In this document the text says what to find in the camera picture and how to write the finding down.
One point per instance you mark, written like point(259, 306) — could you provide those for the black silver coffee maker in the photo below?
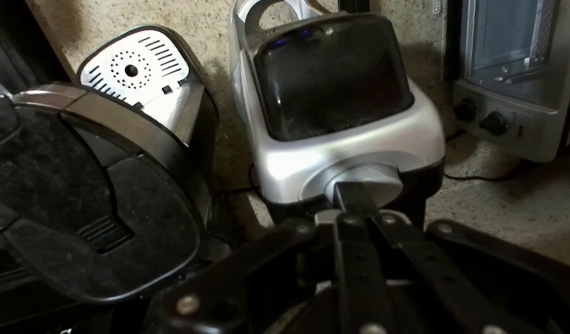
point(142, 234)
point(296, 172)

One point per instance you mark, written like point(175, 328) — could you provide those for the silver black toaster oven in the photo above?
point(532, 104)

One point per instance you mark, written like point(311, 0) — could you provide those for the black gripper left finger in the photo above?
point(352, 271)

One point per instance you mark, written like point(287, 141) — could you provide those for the silver round machine button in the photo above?
point(389, 178)

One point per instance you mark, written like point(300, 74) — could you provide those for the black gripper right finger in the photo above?
point(434, 271)

